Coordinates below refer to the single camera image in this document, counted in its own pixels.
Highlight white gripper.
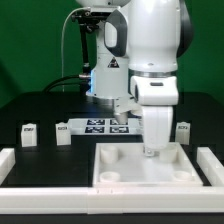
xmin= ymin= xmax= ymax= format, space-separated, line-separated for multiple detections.
xmin=142 ymin=106 xmax=173 ymax=157

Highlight white square tabletop part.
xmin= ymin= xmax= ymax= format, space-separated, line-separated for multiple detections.
xmin=92 ymin=143 xmax=203 ymax=188

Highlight white U-shaped obstacle fence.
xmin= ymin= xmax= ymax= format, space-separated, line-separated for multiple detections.
xmin=0 ymin=147 xmax=224 ymax=214

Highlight white marker base plate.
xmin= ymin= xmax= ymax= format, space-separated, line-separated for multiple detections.
xmin=68 ymin=118 xmax=141 ymax=135

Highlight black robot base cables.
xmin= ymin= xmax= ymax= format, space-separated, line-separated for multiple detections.
xmin=41 ymin=74 xmax=93 ymax=93

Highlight black camera stand pole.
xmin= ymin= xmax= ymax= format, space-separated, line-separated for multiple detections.
xmin=79 ymin=22 xmax=99 ymax=74

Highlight black camera on stand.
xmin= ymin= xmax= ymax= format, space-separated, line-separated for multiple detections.
xmin=71 ymin=10 xmax=110 ymax=23

